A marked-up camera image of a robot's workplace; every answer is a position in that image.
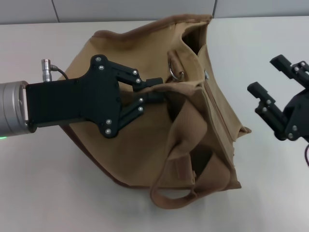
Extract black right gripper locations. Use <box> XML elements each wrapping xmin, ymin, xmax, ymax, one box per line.
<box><xmin>247</xmin><ymin>55</ymin><xmax>309</xmax><ymax>144</ymax></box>

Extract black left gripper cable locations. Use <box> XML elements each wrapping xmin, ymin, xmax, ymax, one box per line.
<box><xmin>51</xmin><ymin>64</ymin><xmax>70</xmax><ymax>80</ymax></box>

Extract metal ring on bag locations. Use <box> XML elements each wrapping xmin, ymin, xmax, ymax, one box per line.
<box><xmin>167</xmin><ymin>56</ymin><xmax>185</xmax><ymax>82</ymax></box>

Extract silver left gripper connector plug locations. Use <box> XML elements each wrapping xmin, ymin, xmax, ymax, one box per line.
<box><xmin>41</xmin><ymin>58</ymin><xmax>53</xmax><ymax>83</ymax></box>

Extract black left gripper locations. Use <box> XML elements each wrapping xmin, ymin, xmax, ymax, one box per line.
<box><xmin>25</xmin><ymin>55</ymin><xmax>166</xmax><ymax>139</ymax></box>

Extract khaki canvas food bag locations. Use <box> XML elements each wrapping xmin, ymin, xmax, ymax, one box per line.
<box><xmin>60</xmin><ymin>14</ymin><xmax>252</xmax><ymax>217</ymax></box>

